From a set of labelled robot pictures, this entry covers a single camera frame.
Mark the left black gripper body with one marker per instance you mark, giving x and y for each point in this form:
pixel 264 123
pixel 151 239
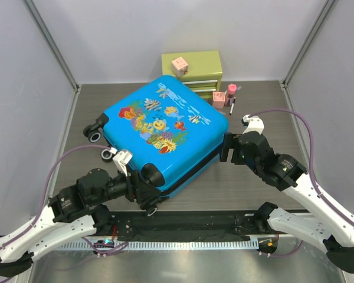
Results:
pixel 121 185

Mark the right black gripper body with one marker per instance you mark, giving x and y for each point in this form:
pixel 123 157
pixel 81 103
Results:
pixel 238 157

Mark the blue fish-print suitcase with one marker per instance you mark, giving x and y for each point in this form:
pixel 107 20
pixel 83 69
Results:
pixel 172 134

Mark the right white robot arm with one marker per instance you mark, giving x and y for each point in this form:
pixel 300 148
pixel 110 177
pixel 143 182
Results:
pixel 332 233

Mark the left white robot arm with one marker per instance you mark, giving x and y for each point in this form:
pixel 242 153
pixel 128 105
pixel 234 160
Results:
pixel 76 211

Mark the black white marker pen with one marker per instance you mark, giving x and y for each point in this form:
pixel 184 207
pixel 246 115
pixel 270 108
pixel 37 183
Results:
pixel 232 105

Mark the pink cube on table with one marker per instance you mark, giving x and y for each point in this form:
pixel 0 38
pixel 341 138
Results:
pixel 218 99

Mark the pink capped bottle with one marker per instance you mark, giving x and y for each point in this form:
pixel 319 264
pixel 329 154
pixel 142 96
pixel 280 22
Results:
pixel 229 94

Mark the green drawer cabinet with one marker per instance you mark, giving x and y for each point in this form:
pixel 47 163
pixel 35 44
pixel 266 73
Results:
pixel 204 71

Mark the pink cube on cabinet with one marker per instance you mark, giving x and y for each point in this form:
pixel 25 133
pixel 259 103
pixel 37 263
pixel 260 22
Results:
pixel 179 66

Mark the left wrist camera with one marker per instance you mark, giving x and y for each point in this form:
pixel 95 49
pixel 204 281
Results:
pixel 121 158

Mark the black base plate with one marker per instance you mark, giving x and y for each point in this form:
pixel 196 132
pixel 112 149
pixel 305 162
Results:
pixel 211 226

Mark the aluminium rail frame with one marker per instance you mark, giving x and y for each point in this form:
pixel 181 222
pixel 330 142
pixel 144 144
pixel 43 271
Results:
pixel 183 244

